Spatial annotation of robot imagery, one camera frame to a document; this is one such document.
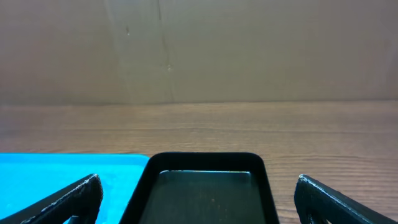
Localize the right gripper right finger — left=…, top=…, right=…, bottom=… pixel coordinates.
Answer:
left=294, top=174, right=397, bottom=224

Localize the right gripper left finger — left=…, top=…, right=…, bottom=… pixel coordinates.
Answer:
left=1, top=174, right=103, bottom=224

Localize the teal plastic tray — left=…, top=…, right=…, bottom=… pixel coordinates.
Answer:
left=1, top=153, right=149, bottom=223

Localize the black plastic tray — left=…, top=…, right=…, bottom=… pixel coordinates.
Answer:
left=120, top=152, right=279, bottom=224

